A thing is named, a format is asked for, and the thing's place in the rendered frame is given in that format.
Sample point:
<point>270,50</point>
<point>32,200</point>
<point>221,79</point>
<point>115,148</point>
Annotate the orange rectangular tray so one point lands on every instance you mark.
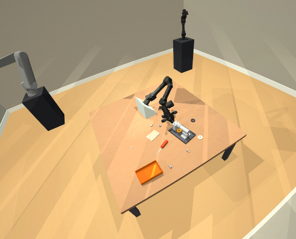
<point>148,172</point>

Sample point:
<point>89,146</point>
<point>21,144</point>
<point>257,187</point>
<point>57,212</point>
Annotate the white rectangular card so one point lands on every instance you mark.
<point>153,135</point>

